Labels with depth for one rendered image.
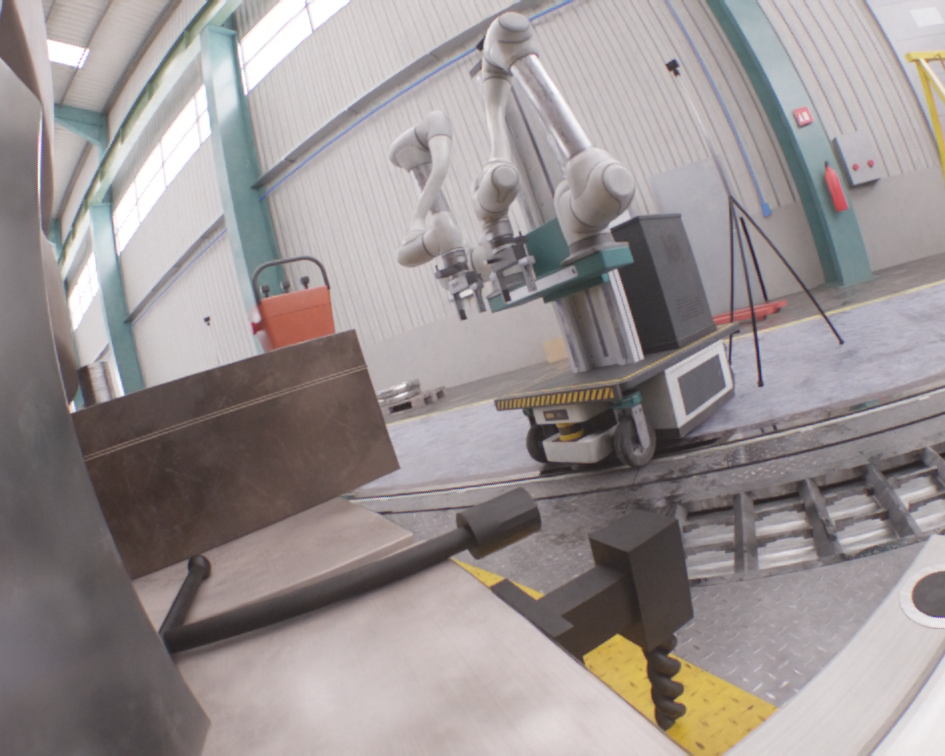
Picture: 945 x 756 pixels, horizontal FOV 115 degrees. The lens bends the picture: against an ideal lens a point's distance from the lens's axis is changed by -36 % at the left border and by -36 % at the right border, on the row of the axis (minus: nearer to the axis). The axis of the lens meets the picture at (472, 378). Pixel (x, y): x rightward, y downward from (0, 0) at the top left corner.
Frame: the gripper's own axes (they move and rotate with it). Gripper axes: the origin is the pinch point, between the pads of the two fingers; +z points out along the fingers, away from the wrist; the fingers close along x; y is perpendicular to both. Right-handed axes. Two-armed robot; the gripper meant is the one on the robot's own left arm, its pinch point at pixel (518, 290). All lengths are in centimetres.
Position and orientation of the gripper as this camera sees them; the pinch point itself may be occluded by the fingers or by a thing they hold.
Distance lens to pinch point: 147.3
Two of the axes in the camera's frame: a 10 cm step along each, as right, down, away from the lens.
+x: 5.2, -1.1, -8.5
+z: 3.0, 9.5, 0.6
